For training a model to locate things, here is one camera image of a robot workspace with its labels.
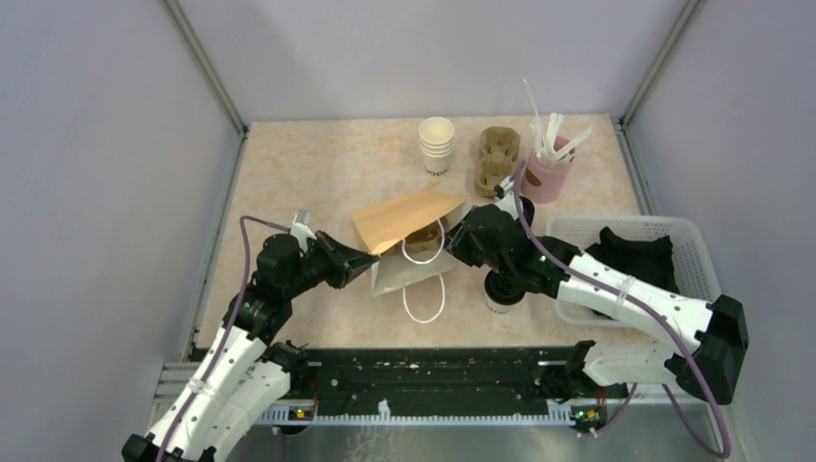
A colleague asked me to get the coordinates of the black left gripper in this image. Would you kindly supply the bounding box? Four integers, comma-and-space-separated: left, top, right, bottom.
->
284, 229, 379, 298

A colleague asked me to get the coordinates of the black plastic cup lid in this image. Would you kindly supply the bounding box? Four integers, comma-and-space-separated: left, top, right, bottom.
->
484, 270, 525, 304

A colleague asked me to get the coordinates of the brown paper bag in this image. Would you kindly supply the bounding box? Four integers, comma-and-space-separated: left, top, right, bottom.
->
351, 190, 465, 324

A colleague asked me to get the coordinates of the white paper cup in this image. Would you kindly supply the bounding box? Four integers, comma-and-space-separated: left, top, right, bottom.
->
485, 298, 518, 315

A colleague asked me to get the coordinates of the brown cardboard cup carrier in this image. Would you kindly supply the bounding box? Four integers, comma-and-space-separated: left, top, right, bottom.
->
405, 228, 445, 254
474, 126, 521, 197

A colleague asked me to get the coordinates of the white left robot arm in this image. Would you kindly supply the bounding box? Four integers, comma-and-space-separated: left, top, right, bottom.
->
121, 231, 379, 461

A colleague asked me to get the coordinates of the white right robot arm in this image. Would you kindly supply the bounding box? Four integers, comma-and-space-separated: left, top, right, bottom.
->
445, 193, 750, 405

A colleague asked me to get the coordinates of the stack of black lids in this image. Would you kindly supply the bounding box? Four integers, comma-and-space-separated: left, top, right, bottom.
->
519, 196, 535, 227

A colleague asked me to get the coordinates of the pink straw holder cup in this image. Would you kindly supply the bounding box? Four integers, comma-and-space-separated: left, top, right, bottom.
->
521, 152, 574, 205

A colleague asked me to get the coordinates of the stack of white paper cups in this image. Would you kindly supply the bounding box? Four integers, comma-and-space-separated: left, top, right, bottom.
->
418, 116, 455, 176

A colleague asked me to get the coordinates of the black cloth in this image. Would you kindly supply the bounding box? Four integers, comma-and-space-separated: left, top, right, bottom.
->
585, 227, 679, 294

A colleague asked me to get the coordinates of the white plastic basket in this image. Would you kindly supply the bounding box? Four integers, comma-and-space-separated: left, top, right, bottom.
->
546, 215, 722, 301

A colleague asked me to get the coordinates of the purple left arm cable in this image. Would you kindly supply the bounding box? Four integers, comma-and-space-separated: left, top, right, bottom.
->
152, 215, 294, 462

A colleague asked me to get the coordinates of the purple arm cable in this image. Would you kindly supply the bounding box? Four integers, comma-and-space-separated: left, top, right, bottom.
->
509, 159, 733, 460
152, 215, 294, 462

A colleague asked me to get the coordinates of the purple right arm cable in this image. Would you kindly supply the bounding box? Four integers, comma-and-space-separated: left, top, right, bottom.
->
509, 159, 733, 460

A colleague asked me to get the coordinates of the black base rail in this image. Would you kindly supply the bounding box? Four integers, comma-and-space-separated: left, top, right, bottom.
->
259, 346, 629, 432

